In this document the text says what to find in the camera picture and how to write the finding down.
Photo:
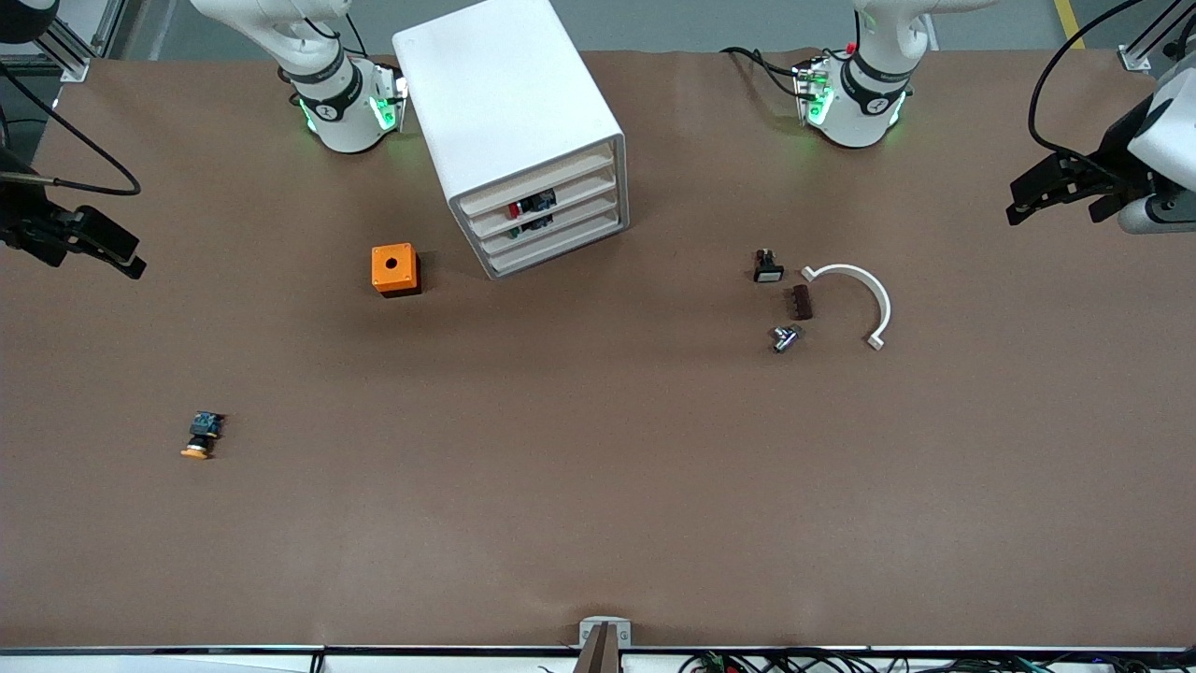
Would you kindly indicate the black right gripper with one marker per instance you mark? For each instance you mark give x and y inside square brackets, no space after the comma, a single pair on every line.
[26,222]

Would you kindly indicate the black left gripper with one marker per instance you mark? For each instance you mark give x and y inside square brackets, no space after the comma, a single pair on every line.
[1114,147]

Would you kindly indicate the yellow mushroom push button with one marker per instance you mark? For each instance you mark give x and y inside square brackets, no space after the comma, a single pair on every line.
[200,437]

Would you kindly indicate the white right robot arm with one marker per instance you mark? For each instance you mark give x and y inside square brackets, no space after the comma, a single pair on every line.
[346,121]

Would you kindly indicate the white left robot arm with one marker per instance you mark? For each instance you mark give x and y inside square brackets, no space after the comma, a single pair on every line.
[855,117]

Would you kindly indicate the black push button white cap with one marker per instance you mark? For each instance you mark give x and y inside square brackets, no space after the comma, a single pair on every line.
[768,271]

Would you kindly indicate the green push button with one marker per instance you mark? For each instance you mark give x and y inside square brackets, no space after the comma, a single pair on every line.
[516,234]

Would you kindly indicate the red push button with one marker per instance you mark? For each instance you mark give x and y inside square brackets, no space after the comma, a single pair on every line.
[515,209]

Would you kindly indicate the white drawer cabinet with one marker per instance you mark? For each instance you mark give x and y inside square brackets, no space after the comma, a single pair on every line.
[505,93]

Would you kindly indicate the white empty drawer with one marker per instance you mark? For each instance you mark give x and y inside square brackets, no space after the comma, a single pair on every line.
[561,245]

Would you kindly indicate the white drawer holding red button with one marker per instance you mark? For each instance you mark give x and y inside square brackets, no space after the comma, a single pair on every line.
[584,192]

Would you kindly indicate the white drawer holding green button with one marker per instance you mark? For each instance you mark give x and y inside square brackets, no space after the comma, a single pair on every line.
[589,211]

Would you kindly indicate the orange box with round hole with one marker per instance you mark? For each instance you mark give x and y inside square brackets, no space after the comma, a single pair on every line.
[394,269]

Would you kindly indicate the brown terminal block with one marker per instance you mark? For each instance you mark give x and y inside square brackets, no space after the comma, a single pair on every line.
[801,302]

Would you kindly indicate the small silver blue connector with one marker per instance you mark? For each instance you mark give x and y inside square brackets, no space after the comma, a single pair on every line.
[785,338]

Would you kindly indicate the brown table mat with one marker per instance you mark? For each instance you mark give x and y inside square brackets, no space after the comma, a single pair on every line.
[598,467]

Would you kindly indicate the aluminium frame profile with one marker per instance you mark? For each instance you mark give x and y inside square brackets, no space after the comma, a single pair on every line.
[1154,42]
[79,47]

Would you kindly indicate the white curved bracket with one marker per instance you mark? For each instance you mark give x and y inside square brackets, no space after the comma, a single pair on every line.
[869,285]

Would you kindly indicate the white table edge rail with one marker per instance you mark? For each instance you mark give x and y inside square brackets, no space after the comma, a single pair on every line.
[187,660]

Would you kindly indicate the grey metal bracket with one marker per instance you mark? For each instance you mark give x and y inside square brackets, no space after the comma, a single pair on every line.
[589,626]

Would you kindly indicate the brown wedge post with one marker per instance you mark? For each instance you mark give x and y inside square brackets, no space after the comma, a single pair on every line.
[598,654]

